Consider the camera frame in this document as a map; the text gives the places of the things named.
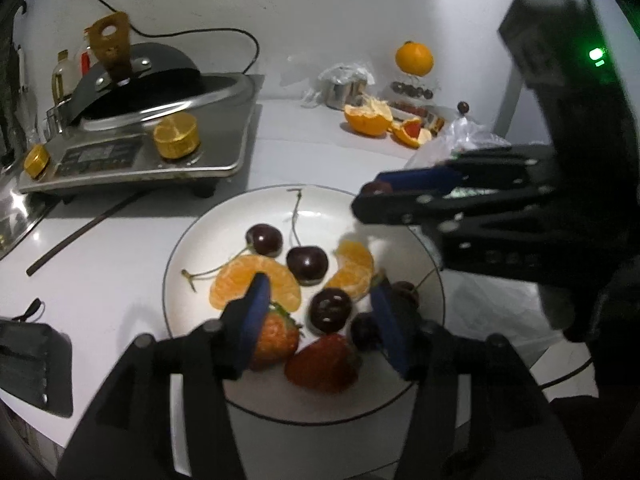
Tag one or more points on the black wok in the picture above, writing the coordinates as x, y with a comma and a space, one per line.
145, 77

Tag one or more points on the steel induction cooker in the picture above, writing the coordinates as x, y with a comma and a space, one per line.
220, 150

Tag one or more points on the small clear plastic bag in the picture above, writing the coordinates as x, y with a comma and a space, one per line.
345, 72

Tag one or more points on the black flat pouch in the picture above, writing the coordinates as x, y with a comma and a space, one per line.
30, 360

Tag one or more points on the steel cup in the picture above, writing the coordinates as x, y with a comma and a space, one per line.
337, 95

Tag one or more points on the peeled orange segment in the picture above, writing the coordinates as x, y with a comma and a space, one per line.
235, 282
354, 267

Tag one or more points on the dark wooden stick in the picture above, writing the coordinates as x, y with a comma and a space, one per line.
75, 242

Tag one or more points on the red label bottle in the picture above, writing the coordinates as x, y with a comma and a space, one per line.
86, 62

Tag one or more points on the glass jar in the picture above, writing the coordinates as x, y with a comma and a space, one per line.
412, 92

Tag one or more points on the white plate with dark rim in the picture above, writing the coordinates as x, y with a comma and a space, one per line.
225, 220

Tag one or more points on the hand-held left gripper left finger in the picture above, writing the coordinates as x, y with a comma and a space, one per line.
255, 320

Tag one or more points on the steel pot lid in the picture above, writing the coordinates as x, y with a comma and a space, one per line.
15, 220

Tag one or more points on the whole orange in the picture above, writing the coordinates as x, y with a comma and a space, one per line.
414, 58

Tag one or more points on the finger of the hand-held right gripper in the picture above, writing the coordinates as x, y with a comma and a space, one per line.
400, 207
420, 177

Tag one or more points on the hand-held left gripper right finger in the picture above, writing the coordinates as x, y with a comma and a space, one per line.
390, 330

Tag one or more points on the half peeled orange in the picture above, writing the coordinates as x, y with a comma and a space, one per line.
367, 119

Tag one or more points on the gold cooker knob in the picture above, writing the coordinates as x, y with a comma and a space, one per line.
175, 135
36, 161

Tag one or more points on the dark oil bottle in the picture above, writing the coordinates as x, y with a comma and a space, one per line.
61, 77

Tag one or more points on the red strawberry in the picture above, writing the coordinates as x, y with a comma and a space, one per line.
325, 364
274, 340

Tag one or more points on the clear printed plastic bag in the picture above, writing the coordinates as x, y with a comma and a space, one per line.
500, 310

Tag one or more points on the orange peel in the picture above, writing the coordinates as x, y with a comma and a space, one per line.
412, 132

